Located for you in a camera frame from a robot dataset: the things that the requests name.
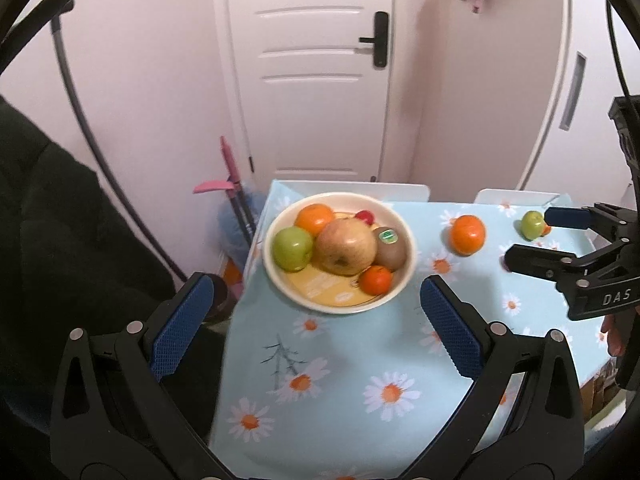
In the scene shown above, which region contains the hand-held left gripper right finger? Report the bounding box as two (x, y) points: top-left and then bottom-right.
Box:
(400, 275), (586, 480)

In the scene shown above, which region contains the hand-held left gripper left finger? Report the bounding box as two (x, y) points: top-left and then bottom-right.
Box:
(50, 272), (236, 480)

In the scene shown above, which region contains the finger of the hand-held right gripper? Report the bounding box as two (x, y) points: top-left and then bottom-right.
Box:
(504, 242), (626, 291)
(544, 203), (633, 247)

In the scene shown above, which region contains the large green apple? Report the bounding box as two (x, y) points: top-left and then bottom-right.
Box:
(520, 210), (547, 240)

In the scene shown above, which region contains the brown kiwi with sticker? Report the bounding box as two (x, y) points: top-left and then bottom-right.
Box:
(372, 226), (407, 271)

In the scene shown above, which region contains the large yellow apple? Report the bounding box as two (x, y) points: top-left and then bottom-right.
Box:
(314, 217), (378, 277)

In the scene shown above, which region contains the cream printed bowl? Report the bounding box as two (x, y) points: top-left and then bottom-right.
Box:
(262, 191), (417, 316)

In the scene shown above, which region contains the small green apple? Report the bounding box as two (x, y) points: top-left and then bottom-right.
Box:
(272, 226), (315, 272)

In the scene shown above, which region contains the medium orange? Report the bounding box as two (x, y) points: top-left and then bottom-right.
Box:
(295, 203), (335, 237)

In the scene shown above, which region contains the person's right hand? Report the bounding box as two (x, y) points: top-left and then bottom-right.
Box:
(601, 312), (623, 358)

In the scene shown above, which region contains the large orange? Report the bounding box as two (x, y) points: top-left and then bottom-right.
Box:
(449, 214), (486, 256)

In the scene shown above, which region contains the blue daisy print tablecloth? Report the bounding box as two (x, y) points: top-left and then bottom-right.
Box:
(207, 180), (608, 480)

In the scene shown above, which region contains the white sliding door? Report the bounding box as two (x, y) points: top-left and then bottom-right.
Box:
(515, 0), (623, 196)

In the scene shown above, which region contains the dark cloth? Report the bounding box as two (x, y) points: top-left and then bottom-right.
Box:
(0, 95), (236, 441)

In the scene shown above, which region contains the white panel door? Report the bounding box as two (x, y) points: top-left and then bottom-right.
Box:
(212, 0), (401, 183)

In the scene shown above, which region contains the dark curved pole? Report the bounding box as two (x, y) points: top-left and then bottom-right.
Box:
(50, 2), (183, 281)

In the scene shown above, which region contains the grey recessed door handle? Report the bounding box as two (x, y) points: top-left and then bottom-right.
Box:
(559, 51), (587, 131)

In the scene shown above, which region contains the black cable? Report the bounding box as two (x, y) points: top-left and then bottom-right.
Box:
(602, 0), (636, 102)

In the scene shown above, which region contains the black door lock handle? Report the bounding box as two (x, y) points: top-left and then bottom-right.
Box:
(359, 11), (390, 68)

